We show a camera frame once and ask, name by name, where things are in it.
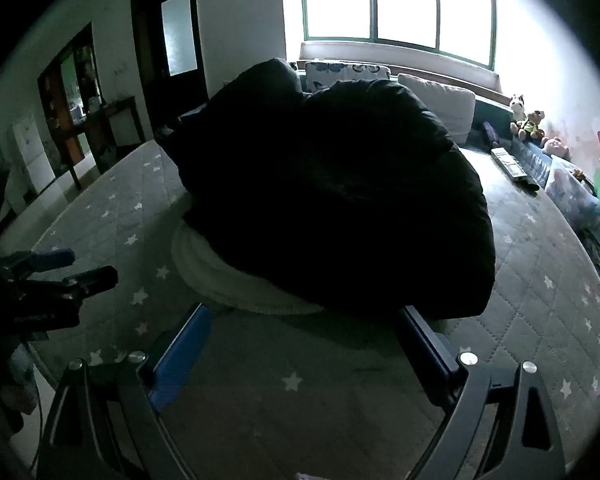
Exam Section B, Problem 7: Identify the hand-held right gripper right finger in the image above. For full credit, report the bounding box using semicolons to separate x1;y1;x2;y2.
397;305;566;480

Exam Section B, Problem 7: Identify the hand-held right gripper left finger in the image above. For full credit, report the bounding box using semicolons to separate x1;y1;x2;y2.
37;302;216;480

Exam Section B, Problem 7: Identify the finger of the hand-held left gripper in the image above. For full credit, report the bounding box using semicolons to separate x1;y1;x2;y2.
62;266;118;296
0;248;76;278

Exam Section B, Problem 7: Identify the black puffer jacket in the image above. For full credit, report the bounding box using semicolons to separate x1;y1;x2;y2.
167;58;496;321

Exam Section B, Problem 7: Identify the white cabinet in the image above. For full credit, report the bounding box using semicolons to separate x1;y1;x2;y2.
5;115;56;211

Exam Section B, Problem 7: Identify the grey star quilted blanket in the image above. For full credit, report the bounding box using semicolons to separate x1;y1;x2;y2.
0;140;600;480

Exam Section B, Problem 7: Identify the dark wooden table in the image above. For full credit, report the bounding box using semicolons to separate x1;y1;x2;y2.
65;97;146;188

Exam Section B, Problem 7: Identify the dark wooden shelf unit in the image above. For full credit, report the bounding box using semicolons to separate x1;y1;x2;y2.
37;22;106;161

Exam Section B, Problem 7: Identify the blue bed sheet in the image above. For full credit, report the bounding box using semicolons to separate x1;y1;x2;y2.
457;142;543;193

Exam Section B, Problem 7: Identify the dark wooden door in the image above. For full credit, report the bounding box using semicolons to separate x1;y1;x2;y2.
130;0;208;131

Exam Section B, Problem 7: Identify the clear plastic bag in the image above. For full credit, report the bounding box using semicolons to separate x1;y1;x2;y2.
545;155;600;221

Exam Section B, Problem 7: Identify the white pillow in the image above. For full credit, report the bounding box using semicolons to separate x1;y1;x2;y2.
397;73;477;146

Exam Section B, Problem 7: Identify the butterfly print pillow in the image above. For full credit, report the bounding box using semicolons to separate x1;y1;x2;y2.
305;60;392;82

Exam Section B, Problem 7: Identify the green framed window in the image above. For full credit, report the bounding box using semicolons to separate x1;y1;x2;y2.
300;0;498;71

